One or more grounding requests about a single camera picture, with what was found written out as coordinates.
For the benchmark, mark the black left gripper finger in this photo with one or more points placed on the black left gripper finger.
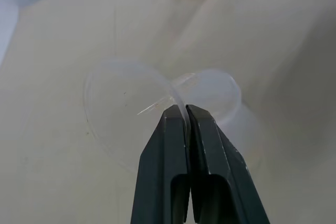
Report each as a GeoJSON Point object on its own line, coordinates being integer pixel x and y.
{"type": "Point", "coordinates": [223, 171]}
{"type": "Point", "coordinates": [157, 161]}

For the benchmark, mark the clear plastic funnel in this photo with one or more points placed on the clear plastic funnel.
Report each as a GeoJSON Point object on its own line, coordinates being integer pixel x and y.
{"type": "Point", "coordinates": [126, 98]}

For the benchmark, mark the translucent plastic cup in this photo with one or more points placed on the translucent plastic cup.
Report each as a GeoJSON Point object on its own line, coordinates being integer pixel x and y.
{"type": "Point", "coordinates": [225, 95]}

